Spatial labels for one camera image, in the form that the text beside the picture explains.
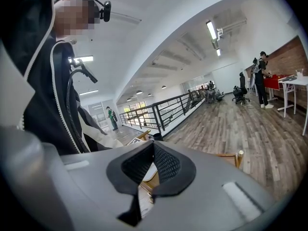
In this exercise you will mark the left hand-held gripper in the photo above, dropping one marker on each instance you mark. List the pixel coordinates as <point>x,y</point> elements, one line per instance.
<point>136,142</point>

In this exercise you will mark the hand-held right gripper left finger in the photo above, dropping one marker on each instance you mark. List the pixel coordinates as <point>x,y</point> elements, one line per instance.
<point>115,172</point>

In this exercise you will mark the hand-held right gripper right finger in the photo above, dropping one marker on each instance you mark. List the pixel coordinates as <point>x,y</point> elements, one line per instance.
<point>183,172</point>

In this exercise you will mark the white rounded piece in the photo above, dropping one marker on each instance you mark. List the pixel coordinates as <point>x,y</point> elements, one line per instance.
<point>151,173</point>

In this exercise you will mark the black round bin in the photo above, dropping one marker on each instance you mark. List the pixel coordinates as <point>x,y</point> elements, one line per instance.
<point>158,137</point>

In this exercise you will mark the black metal railing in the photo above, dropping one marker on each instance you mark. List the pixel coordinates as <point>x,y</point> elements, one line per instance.
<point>156,114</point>

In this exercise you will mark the gold wooden shoe rack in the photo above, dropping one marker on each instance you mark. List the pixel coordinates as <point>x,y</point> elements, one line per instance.
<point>228,155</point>

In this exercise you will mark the long ceiling light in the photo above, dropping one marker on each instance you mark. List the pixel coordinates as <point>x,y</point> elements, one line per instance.
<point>89,92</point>
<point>218,52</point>
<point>211,29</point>
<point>83,59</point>

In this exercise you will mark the grey office chair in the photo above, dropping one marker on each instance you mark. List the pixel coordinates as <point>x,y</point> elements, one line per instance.
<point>211,96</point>

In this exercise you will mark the black office chair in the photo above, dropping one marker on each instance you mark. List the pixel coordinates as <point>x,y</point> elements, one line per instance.
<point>241,88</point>

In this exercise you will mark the red table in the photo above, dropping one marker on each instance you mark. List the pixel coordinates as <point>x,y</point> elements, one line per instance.
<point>272,83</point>

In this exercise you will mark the person's face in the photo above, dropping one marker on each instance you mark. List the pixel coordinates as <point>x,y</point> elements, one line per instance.
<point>74,16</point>

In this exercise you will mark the white table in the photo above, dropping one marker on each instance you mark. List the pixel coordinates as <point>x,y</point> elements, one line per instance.
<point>298,81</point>

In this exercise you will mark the white ceiling pipe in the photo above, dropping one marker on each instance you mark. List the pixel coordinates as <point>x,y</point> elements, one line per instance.
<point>231,29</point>

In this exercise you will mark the black head-mounted camera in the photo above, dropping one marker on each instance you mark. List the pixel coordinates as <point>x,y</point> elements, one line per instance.
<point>106,11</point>

